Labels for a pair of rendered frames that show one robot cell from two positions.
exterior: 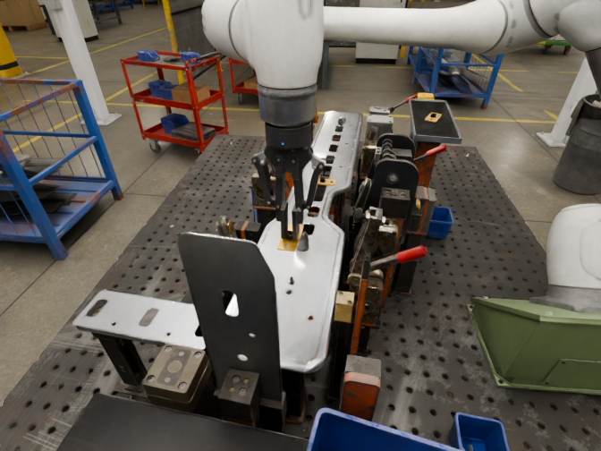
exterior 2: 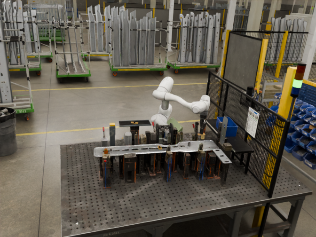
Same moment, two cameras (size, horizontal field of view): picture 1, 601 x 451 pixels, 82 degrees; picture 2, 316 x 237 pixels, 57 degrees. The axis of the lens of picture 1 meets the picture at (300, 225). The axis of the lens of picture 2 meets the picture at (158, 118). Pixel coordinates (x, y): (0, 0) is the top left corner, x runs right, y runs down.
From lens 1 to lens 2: 348 cm
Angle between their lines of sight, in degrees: 95
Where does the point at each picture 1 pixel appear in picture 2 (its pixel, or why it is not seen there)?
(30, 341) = not seen: outside the picture
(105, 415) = (237, 149)
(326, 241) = (184, 143)
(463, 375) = not seen: hidden behind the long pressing
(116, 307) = (224, 159)
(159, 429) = (233, 145)
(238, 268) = (225, 120)
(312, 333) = (207, 141)
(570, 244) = (162, 122)
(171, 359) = (227, 145)
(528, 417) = not seen: hidden behind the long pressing
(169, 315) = (219, 154)
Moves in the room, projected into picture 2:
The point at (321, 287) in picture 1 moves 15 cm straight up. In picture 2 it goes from (197, 142) to (199, 130)
